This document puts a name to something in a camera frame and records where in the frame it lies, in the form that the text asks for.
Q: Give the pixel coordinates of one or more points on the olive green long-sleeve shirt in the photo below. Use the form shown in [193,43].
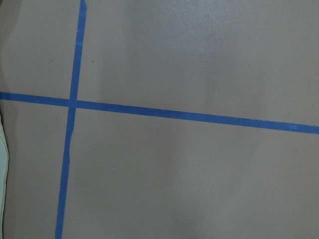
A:
[4,157]

